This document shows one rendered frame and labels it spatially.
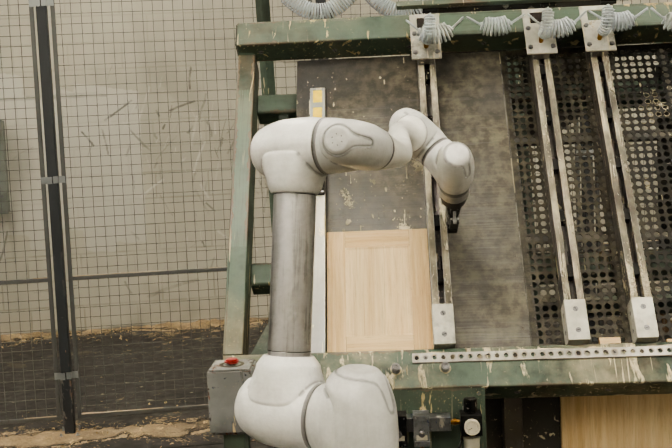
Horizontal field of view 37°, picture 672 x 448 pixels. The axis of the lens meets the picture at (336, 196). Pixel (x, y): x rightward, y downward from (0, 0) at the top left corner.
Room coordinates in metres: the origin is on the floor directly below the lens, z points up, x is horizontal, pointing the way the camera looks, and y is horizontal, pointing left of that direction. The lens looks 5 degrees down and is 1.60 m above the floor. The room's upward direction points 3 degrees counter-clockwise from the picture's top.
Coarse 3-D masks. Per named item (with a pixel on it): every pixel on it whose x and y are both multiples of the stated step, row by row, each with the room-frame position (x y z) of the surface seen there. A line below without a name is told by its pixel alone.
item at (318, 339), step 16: (320, 208) 3.15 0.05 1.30; (320, 224) 3.12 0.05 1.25; (320, 240) 3.09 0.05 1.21; (320, 256) 3.06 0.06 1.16; (320, 272) 3.03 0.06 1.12; (320, 288) 2.99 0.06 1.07; (320, 304) 2.97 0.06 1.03; (320, 320) 2.94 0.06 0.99; (320, 336) 2.91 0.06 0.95; (320, 352) 2.88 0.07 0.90
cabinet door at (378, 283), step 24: (336, 240) 3.11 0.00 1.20; (360, 240) 3.10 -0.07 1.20; (384, 240) 3.10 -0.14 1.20; (408, 240) 3.09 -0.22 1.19; (336, 264) 3.06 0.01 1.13; (360, 264) 3.06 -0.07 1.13; (384, 264) 3.05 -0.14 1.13; (408, 264) 3.05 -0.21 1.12; (336, 288) 3.01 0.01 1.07; (360, 288) 3.01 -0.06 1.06; (384, 288) 3.01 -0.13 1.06; (408, 288) 3.00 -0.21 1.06; (336, 312) 2.97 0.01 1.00; (360, 312) 2.97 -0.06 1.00; (384, 312) 2.96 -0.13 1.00; (408, 312) 2.96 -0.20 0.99; (336, 336) 2.93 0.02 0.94; (360, 336) 2.92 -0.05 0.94; (384, 336) 2.92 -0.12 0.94; (408, 336) 2.91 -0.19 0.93; (432, 336) 2.90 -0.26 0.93
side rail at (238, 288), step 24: (240, 72) 3.47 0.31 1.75; (240, 96) 3.41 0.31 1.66; (240, 120) 3.35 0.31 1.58; (240, 144) 3.30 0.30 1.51; (240, 168) 3.25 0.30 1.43; (240, 192) 3.19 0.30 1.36; (240, 216) 3.14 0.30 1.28; (240, 240) 3.10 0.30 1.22; (240, 264) 3.05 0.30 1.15; (240, 288) 3.00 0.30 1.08; (240, 312) 2.96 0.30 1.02; (240, 336) 2.91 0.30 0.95
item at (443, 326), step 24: (432, 24) 3.30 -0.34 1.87; (432, 48) 3.39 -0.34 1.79; (432, 72) 3.38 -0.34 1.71; (432, 96) 3.33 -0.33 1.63; (432, 120) 3.28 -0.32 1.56; (432, 192) 3.16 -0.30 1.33; (432, 216) 3.07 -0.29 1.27; (432, 240) 3.03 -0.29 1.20; (432, 264) 2.98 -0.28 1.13; (432, 288) 2.93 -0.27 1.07; (432, 312) 2.89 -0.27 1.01
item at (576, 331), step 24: (528, 24) 3.42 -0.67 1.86; (528, 48) 3.36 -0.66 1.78; (552, 48) 3.36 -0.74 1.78; (552, 96) 3.29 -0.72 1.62; (552, 120) 3.24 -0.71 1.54; (552, 144) 3.23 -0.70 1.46; (552, 168) 3.14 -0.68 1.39; (552, 192) 3.09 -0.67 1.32; (552, 216) 3.05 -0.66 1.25; (552, 240) 3.06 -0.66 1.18; (576, 264) 2.95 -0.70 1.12; (576, 288) 2.90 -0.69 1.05; (576, 312) 2.86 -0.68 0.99; (576, 336) 2.82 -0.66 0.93
